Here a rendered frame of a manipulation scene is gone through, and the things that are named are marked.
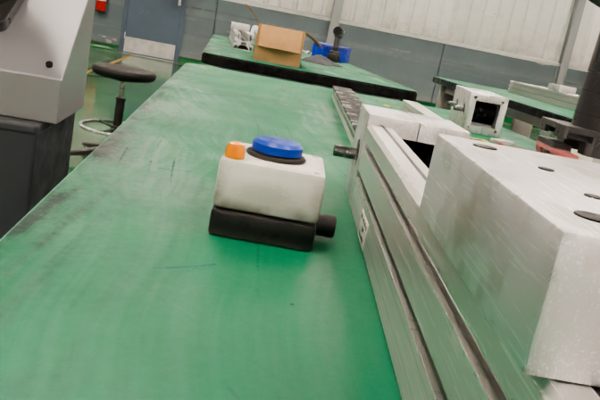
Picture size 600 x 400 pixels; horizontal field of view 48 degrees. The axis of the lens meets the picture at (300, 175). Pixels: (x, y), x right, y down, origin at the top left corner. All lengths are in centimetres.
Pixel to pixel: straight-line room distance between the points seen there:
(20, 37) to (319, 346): 61
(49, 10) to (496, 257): 75
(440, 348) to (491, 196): 8
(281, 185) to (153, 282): 13
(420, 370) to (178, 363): 11
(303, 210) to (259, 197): 3
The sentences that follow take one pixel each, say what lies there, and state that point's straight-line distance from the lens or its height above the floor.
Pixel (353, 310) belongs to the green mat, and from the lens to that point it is 42.
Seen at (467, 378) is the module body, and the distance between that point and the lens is 25.
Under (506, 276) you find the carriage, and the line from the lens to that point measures 21.
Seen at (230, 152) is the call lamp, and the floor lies 84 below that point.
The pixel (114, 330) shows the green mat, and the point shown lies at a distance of 35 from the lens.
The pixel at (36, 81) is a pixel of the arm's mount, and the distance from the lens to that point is 83.
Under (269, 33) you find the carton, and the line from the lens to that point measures 285.
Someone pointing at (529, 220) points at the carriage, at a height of 90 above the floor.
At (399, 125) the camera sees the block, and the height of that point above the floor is 87.
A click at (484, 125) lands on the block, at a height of 80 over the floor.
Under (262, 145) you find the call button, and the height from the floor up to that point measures 85.
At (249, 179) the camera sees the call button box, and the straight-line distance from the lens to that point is 49.
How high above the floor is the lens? 94
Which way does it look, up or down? 12 degrees down
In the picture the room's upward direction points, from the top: 11 degrees clockwise
